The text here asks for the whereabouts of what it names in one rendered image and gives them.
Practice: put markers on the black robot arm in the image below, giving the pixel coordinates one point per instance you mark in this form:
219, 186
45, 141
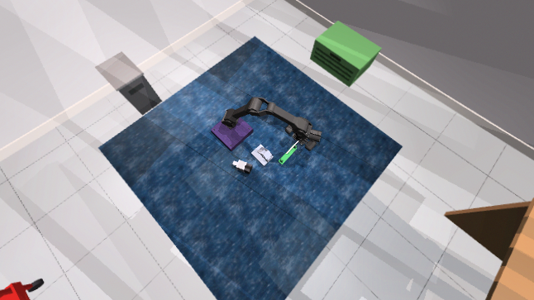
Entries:
300, 125

